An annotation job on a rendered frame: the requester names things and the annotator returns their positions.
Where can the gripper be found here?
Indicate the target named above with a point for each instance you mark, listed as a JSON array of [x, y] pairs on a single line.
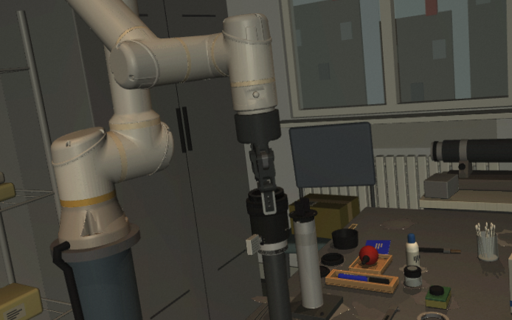
[[257, 126]]

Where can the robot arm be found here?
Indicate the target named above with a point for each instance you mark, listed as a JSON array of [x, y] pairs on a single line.
[[136, 140]]

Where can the black zoom lens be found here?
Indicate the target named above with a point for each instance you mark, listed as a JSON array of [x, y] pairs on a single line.
[[266, 228]]

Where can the white peg with black tip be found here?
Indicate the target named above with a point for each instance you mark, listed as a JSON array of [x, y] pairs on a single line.
[[308, 260]]

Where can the black lens hood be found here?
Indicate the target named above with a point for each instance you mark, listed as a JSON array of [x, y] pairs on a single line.
[[344, 239]]

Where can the black round lens cap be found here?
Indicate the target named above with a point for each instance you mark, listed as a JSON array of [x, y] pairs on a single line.
[[332, 258]]

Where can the small black round cap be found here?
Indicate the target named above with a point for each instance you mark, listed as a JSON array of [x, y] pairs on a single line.
[[324, 271]]

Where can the white bottle with blue cap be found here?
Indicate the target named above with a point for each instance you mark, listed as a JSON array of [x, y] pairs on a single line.
[[412, 252]]

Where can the black telephoto lens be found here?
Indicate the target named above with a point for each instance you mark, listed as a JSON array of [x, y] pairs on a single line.
[[480, 151]]

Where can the grey cupboard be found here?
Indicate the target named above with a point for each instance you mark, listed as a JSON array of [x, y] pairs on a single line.
[[208, 180]]

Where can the yellow cardboard box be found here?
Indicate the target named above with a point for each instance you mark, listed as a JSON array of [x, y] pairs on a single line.
[[332, 212]]

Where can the red rubber blower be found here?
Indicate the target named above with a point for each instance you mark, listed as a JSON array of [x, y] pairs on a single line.
[[368, 255]]

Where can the blue and black pen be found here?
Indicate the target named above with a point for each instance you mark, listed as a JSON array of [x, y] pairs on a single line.
[[356, 277]]

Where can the long wooden tray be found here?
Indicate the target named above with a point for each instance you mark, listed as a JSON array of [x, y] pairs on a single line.
[[360, 286]]

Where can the small wooden tray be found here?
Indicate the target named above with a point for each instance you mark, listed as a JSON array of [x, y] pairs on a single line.
[[382, 266]]

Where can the window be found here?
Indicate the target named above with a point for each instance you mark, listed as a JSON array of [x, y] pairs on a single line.
[[400, 56]]

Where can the grey box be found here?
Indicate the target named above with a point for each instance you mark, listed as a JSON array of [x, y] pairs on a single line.
[[440, 186]]

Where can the small jar with black lid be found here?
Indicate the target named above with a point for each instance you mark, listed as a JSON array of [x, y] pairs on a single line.
[[412, 276]]

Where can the black brush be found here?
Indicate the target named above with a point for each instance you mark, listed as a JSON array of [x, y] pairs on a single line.
[[436, 250]]

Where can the black round knob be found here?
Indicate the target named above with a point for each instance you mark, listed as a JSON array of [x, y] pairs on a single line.
[[436, 290]]

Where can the beige side shelf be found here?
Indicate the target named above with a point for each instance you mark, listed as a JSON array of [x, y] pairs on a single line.
[[480, 200]]

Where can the green box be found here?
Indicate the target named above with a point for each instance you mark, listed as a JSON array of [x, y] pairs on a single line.
[[438, 300]]

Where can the clear cup of cotton swabs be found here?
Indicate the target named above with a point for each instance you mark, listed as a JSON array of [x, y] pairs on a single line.
[[487, 246]]

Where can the small yellow box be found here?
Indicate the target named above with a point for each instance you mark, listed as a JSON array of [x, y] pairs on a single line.
[[6, 192]]

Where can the yellow box with label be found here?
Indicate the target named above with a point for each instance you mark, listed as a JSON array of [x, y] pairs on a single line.
[[20, 300]]

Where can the dark grey lens stand post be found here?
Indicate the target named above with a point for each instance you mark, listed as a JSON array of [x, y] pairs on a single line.
[[276, 288]]

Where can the dark grey peg base plate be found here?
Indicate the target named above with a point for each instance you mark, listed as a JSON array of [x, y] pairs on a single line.
[[330, 305]]

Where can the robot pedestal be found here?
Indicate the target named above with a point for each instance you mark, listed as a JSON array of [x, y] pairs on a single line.
[[104, 288]]

